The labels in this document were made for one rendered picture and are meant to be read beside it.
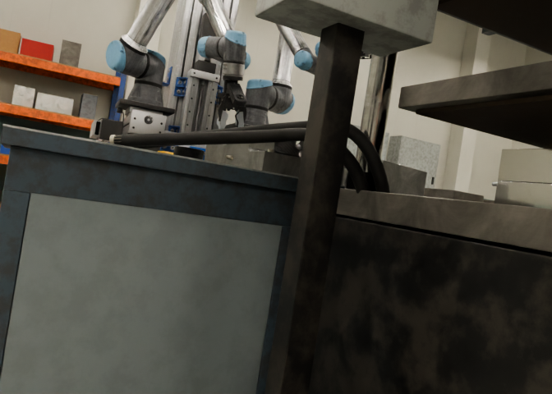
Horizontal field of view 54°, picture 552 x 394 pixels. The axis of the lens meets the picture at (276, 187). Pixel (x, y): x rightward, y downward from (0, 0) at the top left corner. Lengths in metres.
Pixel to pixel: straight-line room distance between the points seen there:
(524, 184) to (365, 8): 0.69
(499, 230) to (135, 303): 0.79
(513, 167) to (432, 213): 0.54
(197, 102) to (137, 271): 1.39
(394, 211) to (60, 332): 0.74
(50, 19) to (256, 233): 6.17
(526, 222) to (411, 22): 0.42
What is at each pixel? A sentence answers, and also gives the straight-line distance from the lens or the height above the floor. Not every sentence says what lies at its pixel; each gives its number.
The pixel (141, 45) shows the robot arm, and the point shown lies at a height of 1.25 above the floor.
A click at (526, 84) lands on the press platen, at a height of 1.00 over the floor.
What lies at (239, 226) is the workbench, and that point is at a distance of 1.32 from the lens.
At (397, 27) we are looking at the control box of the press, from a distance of 1.03.
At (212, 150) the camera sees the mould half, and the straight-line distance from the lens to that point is 1.85.
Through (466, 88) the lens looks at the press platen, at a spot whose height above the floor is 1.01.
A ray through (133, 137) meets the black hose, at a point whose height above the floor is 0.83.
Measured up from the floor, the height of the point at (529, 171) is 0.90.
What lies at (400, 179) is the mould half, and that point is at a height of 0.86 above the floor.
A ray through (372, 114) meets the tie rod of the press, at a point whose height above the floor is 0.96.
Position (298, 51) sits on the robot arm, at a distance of 2.38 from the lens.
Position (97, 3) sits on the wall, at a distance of 7.41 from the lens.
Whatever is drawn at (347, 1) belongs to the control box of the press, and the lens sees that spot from 0.98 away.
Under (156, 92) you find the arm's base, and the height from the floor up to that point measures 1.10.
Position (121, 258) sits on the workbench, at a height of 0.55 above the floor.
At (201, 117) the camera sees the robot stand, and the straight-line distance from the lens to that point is 2.52.
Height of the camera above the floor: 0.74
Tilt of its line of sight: 1 degrees up
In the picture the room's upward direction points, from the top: 9 degrees clockwise
